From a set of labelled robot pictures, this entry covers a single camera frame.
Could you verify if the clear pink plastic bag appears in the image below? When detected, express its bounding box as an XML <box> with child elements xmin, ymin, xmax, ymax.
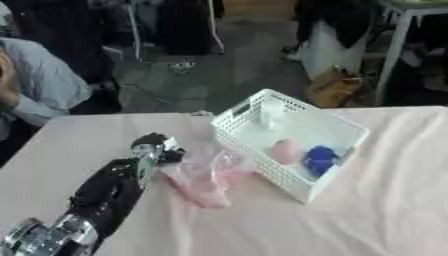
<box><xmin>157</xmin><ymin>145</ymin><xmax>256</xmax><ymax>210</ymax></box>

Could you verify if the tan bag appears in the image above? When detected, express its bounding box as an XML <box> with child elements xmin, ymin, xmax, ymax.
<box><xmin>302</xmin><ymin>67</ymin><xmax>368</xmax><ymax>108</ymax></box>

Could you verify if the white table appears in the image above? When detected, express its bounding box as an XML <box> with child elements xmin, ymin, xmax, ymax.
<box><xmin>372</xmin><ymin>0</ymin><xmax>448</xmax><ymax>106</ymax></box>

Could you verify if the small white bottle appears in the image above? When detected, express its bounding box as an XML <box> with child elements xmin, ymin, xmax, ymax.
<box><xmin>255</xmin><ymin>99</ymin><xmax>289</xmax><ymax>132</ymax></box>

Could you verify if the white metal stand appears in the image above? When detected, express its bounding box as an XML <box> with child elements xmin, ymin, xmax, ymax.
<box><xmin>122</xmin><ymin>0</ymin><xmax>228</xmax><ymax>63</ymax></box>

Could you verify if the blue ball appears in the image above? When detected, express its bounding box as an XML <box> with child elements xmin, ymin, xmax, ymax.
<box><xmin>301</xmin><ymin>145</ymin><xmax>342</xmax><ymax>178</ymax></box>

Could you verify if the pink ball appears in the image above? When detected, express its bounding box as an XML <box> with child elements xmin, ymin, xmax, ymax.
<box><xmin>269</xmin><ymin>138</ymin><xmax>305</xmax><ymax>166</ymax></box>

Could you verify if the person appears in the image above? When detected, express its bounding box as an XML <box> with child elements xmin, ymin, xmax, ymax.
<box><xmin>281</xmin><ymin>0</ymin><xmax>377</xmax><ymax>80</ymax></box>
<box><xmin>0</xmin><ymin>36</ymin><xmax>97</xmax><ymax>143</ymax></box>

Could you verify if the white perforated plastic basket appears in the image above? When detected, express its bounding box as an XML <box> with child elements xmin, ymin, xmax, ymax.
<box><xmin>210</xmin><ymin>88</ymin><xmax>373</xmax><ymax>205</ymax></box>

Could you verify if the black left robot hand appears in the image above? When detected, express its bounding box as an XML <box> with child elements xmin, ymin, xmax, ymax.
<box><xmin>64</xmin><ymin>132</ymin><xmax>188</xmax><ymax>246</ymax></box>

